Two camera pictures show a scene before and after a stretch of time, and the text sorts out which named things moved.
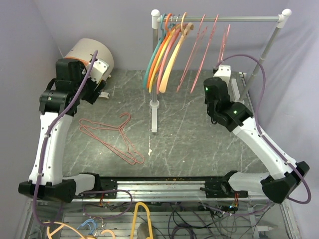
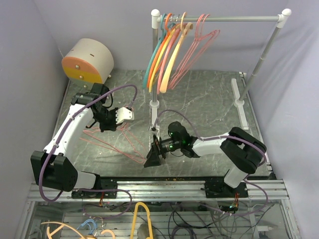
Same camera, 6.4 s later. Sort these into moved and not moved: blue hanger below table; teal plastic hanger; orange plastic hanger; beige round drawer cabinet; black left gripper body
Moved: black left gripper body
Not moved: beige round drawer cabinet; teal plastic hanger; orange plastic hanger; blue hanger below table
